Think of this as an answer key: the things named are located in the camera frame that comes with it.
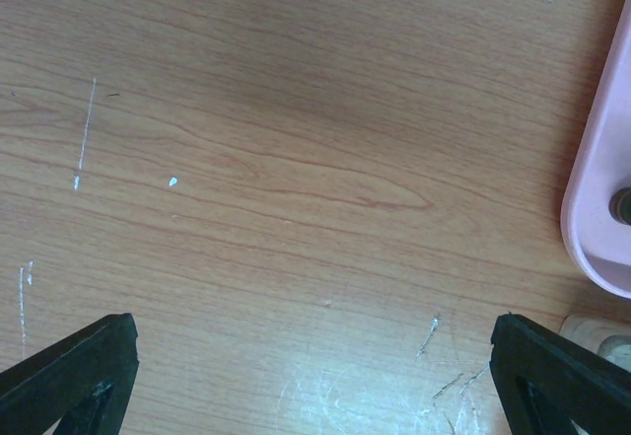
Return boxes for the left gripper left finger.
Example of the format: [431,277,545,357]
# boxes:
[1,313,139,434]

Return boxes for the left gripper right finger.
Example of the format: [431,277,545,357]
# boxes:
[489,314,630,434]

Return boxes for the pink plastic tray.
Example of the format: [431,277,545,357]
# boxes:
[561,0,630,299]

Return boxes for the dark chess knight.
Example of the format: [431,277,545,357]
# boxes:
[609,187,631,226]

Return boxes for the wooden chess board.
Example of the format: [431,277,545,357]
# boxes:
[559,315,631,371]

